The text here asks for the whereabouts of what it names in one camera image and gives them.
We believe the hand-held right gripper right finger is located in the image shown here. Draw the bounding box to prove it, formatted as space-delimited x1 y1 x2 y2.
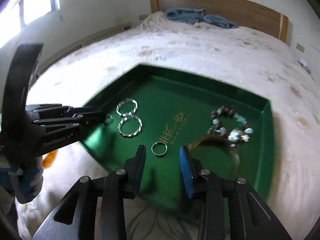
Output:
179 145 293 240

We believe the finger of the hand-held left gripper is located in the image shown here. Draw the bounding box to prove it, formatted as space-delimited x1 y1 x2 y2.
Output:
26 103 105 117
31 112 107 133

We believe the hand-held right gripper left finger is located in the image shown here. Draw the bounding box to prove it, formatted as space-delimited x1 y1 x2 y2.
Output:
32 145 147 240

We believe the wide silver ring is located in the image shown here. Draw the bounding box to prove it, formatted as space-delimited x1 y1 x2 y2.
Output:
151 141 168 156

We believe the twisted silver bangle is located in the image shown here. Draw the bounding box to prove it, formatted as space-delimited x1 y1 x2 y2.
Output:
117 114 143 138
116 98 138 117

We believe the dark brown bangle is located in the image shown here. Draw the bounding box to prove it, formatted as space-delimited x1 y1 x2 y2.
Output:
187 134 241 182

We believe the beaded bracelet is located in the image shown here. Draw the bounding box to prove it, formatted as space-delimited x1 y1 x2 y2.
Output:
207 104 255 147

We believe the green tray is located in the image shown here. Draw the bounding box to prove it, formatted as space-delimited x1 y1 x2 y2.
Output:
78 64 272 238

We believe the person's left hand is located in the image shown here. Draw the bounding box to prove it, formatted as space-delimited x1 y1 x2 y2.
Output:
0 154 45 202

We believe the amber bangle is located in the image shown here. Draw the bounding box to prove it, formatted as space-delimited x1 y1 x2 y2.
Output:
42 151 57 168

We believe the window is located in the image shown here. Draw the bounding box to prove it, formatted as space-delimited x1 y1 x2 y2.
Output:
0 0 66 48

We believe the blue blanket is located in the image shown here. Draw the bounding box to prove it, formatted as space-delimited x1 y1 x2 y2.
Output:
164 7 237 30

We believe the wooden headboard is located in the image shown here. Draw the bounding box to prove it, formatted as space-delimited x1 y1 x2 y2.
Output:
149 0 289 42

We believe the low wall cabinet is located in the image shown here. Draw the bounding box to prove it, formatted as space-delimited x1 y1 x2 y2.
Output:
37 22 132 68

